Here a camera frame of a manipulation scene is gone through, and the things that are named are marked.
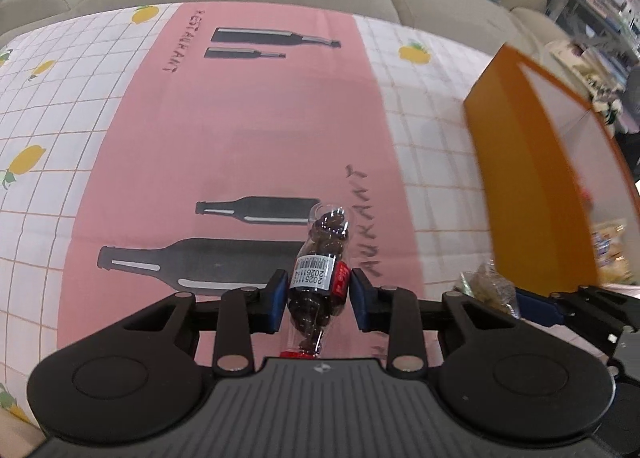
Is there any grey shelf unit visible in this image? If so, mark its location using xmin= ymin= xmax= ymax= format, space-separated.
xmin=530 ymin=0 xmax=640 ymax=92

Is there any yellow blue snack bag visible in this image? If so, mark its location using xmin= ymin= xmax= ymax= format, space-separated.
xmin=590 ymin=218 xmax=633 ymax=285

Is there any dark chair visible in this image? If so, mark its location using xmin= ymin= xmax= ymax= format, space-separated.
xmin=614 ymin=83 xmax=640 ymax=179

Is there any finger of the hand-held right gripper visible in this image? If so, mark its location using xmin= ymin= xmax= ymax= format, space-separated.
xmin=514 ymin=285 xmax=640 ymax=345

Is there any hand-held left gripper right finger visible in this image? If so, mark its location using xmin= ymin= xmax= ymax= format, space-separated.
xmin=349 ymin=268 xmax=522 ymax=373

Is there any open magazine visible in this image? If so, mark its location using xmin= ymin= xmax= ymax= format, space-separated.
xmin=546 ymin=38 xmax=628 ymax=90

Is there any orange cardboard box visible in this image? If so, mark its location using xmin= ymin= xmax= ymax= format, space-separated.
xmin=462 ymin=42 xmax=640 ymax=285

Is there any green snack packet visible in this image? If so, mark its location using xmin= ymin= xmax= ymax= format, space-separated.
xmin=453 ymin=260 xmax=521 ymax=322

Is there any chocolate candy bottle red cap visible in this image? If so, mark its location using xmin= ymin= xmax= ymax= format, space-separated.
xmin=279 ymin=203 xmax=352 ymax=360

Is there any pink checked lemon tablecloth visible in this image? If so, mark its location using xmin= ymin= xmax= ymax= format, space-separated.
xmin=0 ymin=2 xmax=507 ymax=445

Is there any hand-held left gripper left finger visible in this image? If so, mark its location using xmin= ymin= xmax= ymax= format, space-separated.
xmin=120 ymin=268 xmax=292 ymax=375

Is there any black white bag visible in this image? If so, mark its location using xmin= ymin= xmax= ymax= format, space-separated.
xmin=589 ymin=91 xmax=622 ymax=125

